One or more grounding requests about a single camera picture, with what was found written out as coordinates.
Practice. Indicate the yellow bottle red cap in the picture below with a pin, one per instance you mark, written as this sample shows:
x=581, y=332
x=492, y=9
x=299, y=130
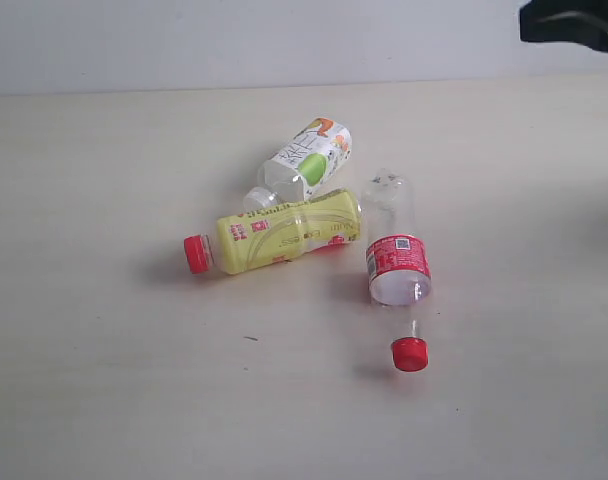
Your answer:
x=281, y=233

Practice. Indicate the clear bottle red label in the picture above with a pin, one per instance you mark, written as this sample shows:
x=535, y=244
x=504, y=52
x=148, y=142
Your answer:
x=399, y=277

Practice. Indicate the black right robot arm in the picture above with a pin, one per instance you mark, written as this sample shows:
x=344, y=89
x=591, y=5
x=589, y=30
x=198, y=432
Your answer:
x=580, y=22

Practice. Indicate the clear bottle fruit label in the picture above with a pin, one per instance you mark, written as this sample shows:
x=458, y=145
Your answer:
x=300, y=168

